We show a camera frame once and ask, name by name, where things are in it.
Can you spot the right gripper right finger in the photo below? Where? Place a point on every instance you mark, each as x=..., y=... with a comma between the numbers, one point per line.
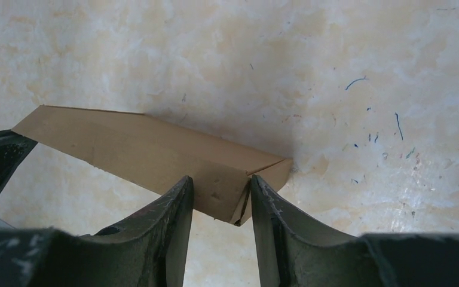
x=294, y=249

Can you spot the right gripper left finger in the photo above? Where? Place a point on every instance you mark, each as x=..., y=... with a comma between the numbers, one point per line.
x=147, y=248

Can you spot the brown cardboard box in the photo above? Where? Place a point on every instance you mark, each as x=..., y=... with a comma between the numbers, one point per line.
x=155, y=154

